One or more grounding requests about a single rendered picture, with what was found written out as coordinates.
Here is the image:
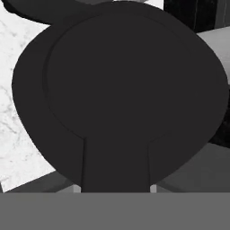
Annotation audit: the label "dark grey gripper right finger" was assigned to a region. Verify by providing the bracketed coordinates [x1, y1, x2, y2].
[149, 181, 193, 193]

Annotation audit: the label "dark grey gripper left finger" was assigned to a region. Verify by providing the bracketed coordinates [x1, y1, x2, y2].
[55, 182, 83, 193]

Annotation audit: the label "black round blender lid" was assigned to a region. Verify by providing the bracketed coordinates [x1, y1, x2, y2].
[11, 1, 230, 193]

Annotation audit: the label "black kitchen cupboards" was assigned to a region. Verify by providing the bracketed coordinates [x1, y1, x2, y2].
[163, 0, 230, 34]

